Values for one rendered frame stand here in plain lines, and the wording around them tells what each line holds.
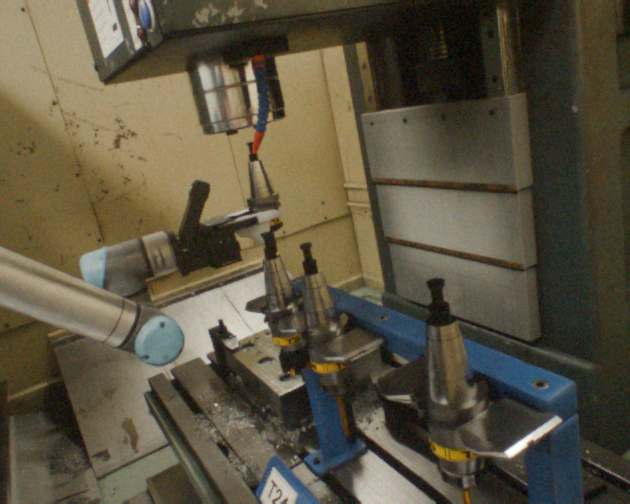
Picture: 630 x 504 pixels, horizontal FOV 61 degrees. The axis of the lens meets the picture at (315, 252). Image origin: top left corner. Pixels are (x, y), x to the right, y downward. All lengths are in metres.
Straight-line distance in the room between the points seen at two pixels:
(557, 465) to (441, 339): 0.14
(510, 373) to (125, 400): 1.44
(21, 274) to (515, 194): 0.86
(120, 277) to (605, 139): 0.89
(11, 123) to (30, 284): 1.17
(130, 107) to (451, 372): 1.67
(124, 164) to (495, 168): 1.29
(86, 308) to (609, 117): 0.93
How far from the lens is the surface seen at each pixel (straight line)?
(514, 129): 1.08
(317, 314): 0.63
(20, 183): 1.94
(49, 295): 0.82
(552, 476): 0.52
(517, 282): 1.19
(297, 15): 0.71
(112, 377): 1.87
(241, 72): 0.93
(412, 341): 0.58
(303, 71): 2.23
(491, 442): 0.45
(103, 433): 1.75
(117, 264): 0.96
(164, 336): 0.85
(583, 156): 1.07
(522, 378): 0.50
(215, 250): 0.98
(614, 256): 1.18
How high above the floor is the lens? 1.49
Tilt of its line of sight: 16 degrees down
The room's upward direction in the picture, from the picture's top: 12 degrees counter-clockwise
